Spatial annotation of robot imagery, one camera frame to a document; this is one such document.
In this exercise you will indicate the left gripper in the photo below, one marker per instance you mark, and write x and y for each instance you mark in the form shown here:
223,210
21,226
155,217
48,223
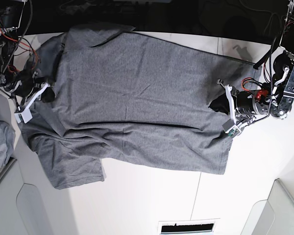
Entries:
238,105

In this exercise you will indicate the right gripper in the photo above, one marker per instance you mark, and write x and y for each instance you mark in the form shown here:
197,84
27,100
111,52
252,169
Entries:
29,88

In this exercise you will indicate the grey t-shirt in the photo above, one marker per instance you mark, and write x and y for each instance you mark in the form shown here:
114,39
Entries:
130,97

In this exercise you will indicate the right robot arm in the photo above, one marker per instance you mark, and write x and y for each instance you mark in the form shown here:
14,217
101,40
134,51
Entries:
15,19

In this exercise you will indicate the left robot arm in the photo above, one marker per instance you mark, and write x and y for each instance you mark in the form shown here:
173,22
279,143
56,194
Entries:
274,96

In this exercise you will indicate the white left bin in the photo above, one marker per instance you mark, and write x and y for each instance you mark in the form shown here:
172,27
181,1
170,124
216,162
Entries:
22,211

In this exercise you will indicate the white bin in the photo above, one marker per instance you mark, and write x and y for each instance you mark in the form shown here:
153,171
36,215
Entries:
274,216
22,211

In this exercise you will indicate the white right bin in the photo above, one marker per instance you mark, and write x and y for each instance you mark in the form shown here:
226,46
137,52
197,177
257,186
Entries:
274,216

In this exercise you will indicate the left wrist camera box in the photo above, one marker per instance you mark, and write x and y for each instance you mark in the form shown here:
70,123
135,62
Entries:
231,129

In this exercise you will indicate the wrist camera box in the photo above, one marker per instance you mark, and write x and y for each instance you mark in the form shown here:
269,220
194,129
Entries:
231,129
25,116

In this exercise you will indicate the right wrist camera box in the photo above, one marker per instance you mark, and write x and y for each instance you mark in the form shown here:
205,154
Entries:
25,116

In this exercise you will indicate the table cable grommet slot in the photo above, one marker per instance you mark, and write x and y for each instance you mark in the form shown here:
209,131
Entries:
189,227

